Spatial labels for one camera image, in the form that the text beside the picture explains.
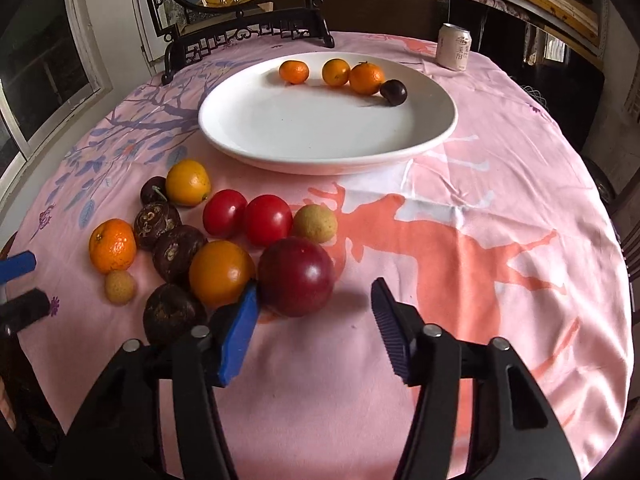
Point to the white oval plate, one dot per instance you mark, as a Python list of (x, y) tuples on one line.
[(310, 120)]

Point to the black wheel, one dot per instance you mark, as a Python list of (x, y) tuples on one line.
[(600, 180)]

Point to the small dark plum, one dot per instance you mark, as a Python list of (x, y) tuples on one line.
[(393, 92)]

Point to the smooth orange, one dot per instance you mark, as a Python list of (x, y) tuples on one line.
[(221, 273), (188, 182)]

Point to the tan longan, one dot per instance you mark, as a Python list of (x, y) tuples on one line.
[(120, 286), (315, 222)]

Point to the dark brown water chestnut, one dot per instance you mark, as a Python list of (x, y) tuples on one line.
[(156, 217), (172, 312), (177, 252)]

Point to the large mandarin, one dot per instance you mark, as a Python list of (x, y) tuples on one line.
[(112, 245)]

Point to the pink printed tablecloth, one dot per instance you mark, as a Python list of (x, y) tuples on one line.
[(450, 260)]

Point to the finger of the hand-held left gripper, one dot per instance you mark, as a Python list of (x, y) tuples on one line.
[(25, 305), (17, 264)]

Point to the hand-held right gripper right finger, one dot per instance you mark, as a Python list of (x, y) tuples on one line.
[(390, 330)]

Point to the small mandarin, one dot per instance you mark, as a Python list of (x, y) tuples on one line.
[(367, 78), (294, 71)]

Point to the large red plum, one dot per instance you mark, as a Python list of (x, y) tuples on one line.
[(296, 276)]

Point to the dark red cherry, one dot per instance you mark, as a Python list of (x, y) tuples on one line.
[(150, 191)]

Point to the brown slatted chair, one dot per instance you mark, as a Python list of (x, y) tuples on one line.
[(627, 245)]

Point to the red tomato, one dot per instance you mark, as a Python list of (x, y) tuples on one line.
[(267, 220), (225, 212)]

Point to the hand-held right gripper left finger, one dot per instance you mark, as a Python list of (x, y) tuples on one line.
[(240, 330)]

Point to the white drink can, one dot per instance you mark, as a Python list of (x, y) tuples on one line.
[(455, 45)]

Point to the white framed window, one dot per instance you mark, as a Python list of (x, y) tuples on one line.
[(40, 60)]

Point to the small oval orange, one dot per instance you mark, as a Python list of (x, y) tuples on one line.
[(335, 71)]

